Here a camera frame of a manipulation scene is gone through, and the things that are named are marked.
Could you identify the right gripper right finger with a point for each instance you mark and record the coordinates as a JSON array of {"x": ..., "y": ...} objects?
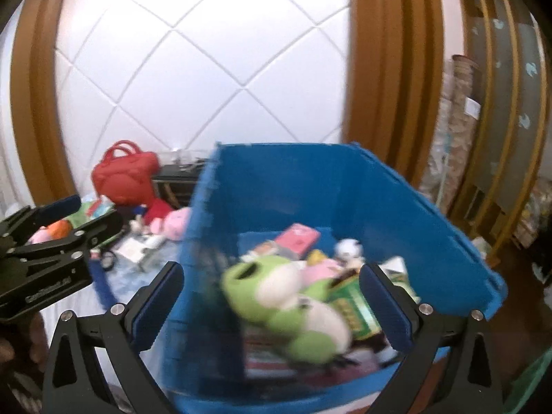
[{"x": 469, "y": 383}]

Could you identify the pink pig plush red dress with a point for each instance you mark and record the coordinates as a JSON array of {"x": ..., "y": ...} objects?
[{"x": 164, "y": 220}]

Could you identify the rolled patterned carpet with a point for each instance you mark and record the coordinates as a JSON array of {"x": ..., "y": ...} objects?
[{"x": 453, "y": 129}]

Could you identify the green frog plush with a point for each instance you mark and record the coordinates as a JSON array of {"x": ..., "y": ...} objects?
[{"x": 269, "y": 292}]

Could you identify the black picture frame box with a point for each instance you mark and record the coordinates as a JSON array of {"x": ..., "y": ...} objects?
[{"x": 175, "y": 184}]

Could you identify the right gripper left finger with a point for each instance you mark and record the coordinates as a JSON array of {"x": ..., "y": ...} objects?
[{"x": 74, "y": 381}]

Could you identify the pink box in bin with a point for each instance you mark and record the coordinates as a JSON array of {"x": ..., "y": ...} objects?
[{"x": 297, "y": 239}]

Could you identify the blue plastic storage bin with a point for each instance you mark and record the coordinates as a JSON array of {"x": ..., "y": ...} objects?
[{"x": 247, "y": 194}]

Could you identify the wooden glass door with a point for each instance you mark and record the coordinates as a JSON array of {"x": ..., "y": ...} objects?
[{"x": 501, "y": 128}]

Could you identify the green printed box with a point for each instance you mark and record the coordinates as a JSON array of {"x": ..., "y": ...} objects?
[{"x": 345, "y": 296}]

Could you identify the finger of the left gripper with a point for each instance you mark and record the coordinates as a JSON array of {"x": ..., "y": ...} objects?
[
  {"x": 88, "y": 236},
  {"x": 23, "y": 224}
]

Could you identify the red bear-face handbag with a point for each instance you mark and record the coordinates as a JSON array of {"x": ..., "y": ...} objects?
[{"x": 124, "y": 174}]

